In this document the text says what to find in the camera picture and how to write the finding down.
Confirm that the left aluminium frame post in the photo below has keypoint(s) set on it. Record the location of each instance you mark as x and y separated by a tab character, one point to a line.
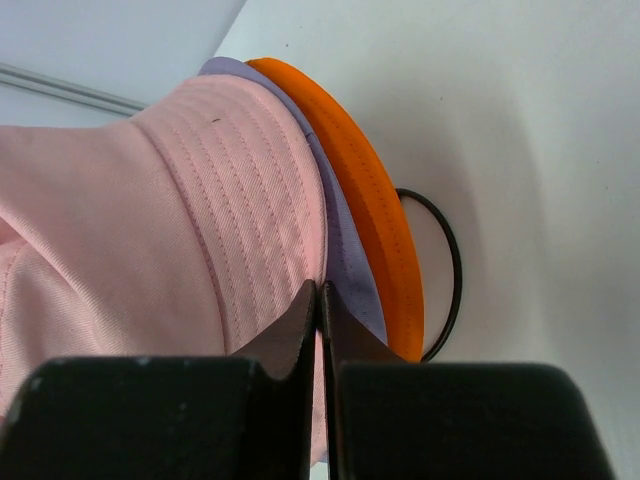
30	81

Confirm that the pink bucket hat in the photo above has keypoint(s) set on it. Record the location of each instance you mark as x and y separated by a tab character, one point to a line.
184	230

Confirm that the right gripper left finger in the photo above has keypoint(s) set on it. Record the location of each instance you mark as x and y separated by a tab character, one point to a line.
243	416

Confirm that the purple bucket hat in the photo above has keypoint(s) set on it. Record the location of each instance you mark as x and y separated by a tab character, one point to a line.
347	264

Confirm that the orange bucket hat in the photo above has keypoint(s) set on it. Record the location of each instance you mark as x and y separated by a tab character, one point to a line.
375	207

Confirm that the black wire hat stand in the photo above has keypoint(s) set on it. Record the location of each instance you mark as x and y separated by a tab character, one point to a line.
457	271

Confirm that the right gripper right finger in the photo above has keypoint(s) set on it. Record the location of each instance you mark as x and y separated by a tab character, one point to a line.
391	419

